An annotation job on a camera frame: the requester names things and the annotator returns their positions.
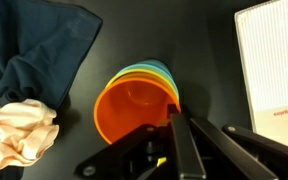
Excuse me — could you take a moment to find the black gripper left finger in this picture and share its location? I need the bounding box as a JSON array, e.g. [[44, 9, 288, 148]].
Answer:
[[167, 104, 207, 180]]

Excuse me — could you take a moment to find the orange cup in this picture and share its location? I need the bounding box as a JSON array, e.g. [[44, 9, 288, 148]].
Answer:
[[94, 78, 181, 144]]

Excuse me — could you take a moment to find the peach cloth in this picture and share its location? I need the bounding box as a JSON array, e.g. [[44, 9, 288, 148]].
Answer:
[[0, 99, 59, 170]]

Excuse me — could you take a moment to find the dark blue cloth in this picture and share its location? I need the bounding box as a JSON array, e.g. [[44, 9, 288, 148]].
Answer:
[[0, 0, 102, 109]]

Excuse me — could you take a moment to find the light blue cup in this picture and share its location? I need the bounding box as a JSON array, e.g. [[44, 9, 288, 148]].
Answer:
[[118, 59, 179, 94]]

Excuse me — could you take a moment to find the yellow cup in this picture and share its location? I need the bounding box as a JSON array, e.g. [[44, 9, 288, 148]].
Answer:
[[106, 68, 179, 98]]

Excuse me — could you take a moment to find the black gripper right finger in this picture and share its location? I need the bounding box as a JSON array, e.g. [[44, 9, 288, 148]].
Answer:
[[222, 124, 288, 180]]

